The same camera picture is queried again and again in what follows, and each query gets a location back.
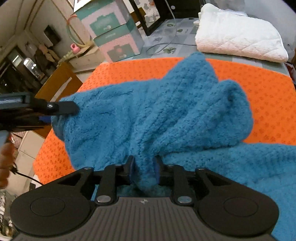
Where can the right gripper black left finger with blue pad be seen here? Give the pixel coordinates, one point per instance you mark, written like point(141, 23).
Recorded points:
point(101, 186)

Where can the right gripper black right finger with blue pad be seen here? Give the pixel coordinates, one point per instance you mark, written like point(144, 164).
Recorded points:
point(187, 187)

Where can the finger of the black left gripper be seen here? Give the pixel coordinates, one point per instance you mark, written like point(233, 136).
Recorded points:
point(61, 108)

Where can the blue knitted sweater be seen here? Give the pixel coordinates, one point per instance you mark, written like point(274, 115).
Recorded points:
point(189, 118)

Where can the person's left hand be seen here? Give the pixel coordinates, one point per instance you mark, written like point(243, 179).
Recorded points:
point(6, 161)

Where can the wooden side table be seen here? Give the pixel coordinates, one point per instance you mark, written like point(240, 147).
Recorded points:
point(63, 82)

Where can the pink small toy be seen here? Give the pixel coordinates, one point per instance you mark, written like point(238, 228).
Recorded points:
point(75, 48)

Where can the lower pink teal box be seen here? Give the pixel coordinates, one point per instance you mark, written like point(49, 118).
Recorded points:
point(120, 43)

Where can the pink teal box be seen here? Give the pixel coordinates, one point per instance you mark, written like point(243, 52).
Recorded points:
point(120, 43)
point(101, 16)

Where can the upper pink teal box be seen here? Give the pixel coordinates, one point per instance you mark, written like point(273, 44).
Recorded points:
point(101, 16)

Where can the orange patterned mat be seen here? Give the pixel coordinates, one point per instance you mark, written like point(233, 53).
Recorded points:
point(271, 96)

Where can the white quilted folded blanket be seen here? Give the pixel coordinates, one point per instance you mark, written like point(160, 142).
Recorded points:
point(232, 33)

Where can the black picture frame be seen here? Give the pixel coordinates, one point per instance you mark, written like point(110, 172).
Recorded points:
point(150, 14)

